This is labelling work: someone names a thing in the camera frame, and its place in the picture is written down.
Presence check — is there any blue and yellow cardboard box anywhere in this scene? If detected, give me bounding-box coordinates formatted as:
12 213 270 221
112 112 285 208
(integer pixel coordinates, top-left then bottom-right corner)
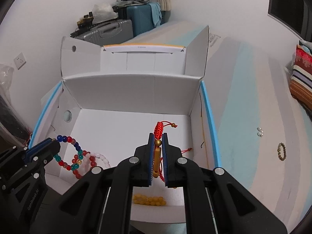
29 25 222 225

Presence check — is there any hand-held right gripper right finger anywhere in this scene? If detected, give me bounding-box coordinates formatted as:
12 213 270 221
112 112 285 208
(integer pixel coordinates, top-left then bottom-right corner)
161 132 287 234

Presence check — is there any brown bead bracelet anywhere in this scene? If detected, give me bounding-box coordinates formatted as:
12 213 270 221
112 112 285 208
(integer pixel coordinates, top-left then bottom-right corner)
277 143 287 161

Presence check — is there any dark window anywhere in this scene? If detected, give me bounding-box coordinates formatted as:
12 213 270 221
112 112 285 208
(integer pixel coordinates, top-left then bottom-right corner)
268 0 312 42

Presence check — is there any dark mesh object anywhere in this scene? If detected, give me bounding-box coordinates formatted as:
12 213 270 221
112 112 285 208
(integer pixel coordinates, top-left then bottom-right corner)
0 93 32 147

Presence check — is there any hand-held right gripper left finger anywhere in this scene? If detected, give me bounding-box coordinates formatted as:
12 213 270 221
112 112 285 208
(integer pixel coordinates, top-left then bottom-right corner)
58 132 159 234

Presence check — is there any multicolour bead bracelet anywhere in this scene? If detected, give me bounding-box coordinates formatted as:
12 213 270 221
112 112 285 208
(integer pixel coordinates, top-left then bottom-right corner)
52 135 84 171

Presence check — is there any clear plastic bag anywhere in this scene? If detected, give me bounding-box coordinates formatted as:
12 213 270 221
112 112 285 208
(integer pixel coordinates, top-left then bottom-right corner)
0 63 15 95

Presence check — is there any white wall socket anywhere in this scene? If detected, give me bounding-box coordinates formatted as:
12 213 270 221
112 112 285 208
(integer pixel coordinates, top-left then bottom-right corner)
13 52 27 70

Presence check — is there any teal suitcase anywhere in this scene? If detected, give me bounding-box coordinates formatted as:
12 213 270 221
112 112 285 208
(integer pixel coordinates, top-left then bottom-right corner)
118 2 162 38

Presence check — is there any yellow bead bracelet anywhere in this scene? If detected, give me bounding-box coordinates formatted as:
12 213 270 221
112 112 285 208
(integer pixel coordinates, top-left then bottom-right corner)
132 194 167 206

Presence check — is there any long-tailed red cord bracelet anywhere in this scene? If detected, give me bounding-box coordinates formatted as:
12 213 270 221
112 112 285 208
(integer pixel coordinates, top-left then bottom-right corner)
152 121 193 179

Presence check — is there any red bead bracelet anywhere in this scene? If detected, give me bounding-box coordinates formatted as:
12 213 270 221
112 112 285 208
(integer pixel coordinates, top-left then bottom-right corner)
72 150 98 179

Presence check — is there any white plastic bag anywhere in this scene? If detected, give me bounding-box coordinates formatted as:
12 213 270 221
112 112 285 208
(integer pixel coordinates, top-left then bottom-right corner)
92 3 115 17

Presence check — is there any grey suitcase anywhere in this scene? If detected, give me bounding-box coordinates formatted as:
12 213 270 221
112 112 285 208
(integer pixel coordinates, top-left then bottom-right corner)
71 19 134 45

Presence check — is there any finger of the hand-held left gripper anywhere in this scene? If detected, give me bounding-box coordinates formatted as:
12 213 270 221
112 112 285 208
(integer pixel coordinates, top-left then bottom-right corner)
24 137 59 155
26 140 61 169

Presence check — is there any striped pillow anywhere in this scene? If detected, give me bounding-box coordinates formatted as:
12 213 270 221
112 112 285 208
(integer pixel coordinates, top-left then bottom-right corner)
290 44 312 114

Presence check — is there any pink bead bracelet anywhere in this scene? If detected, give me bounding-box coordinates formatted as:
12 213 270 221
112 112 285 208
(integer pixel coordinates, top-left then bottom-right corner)
80 152 111 173

